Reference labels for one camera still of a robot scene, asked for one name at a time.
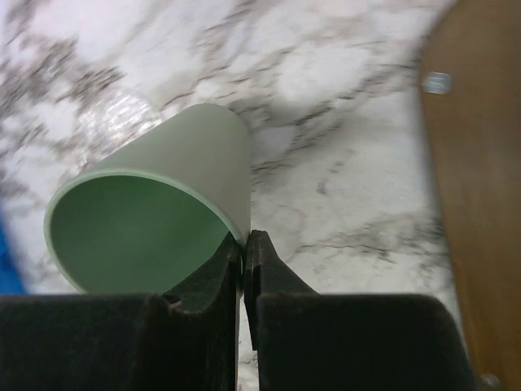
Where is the brown oval wooden tray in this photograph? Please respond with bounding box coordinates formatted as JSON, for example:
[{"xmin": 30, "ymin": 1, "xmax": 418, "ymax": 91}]
[{"xmin": 420, "ymin": 0, "xmax": 520, "ymax": 390}]

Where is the blue plastic bin organizer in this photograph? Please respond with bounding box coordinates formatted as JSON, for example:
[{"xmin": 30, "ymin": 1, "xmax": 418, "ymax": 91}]
[{"xmin": 1, "ymin": 200, "xmax": 29, "ymax": 295}]

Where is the green plastic cup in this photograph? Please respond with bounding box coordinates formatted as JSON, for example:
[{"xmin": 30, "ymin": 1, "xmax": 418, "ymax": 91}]
[{"xmin": 44, "ymin": 103, "xmax": 252, "ymax": 294}]

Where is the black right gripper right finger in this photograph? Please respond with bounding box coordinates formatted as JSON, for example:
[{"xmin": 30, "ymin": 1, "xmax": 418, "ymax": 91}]
[{"xmin": 243, "ymin": 230, "xmax": 322, "ymax": 391}]

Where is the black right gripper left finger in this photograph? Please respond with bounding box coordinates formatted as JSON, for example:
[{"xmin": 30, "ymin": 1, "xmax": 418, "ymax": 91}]
[{"xmin": 164, "ymin": 237, "xmax": 240, "ymax": 390}]

